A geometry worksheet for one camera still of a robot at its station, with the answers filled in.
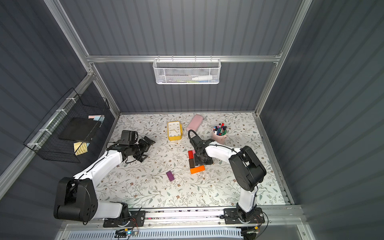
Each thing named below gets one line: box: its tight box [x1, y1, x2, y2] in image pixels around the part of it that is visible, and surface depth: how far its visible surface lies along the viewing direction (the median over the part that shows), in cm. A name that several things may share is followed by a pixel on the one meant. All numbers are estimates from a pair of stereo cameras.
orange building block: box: [190, 165, 206, 174], surface depth 91 cm
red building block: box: [188, 150, 194, 159], surface depth 98 cm
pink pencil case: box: [186, 114, 204, 132], surface depth 114 cm
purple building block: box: [166, 170, 175, 182], surface depth 89 cm
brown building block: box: [189, 158, 195, 169], surface depth 95 cm
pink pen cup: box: [211, 123, 227, 144], surface depth 96 cm
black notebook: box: [58, 117, 101, 141], surface depth 76 cm
